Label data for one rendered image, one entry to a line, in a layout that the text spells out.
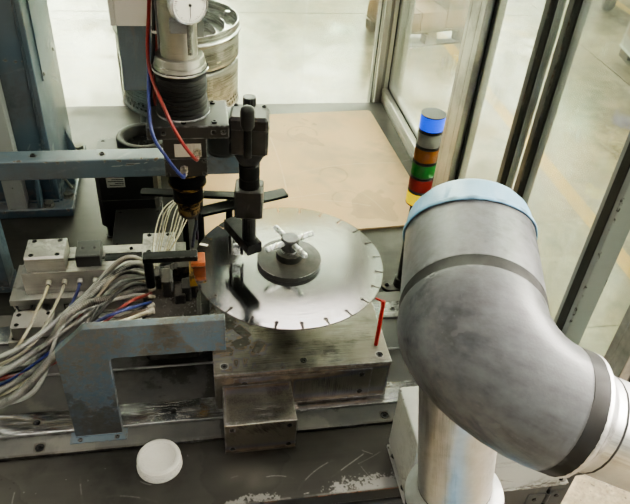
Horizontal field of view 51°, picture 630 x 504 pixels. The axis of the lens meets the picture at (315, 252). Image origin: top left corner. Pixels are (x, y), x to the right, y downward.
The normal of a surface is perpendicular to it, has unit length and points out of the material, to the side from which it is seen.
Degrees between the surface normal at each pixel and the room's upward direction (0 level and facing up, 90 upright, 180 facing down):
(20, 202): 90
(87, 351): 90
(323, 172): 0
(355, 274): 0
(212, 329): 90
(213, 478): 0
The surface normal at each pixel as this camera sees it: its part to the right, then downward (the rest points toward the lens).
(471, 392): -0.54, 0.24
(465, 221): -0.12, -0.79
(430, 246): -0.64, -0.66
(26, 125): 0.16, 0.62
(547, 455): -0.22, 0.61
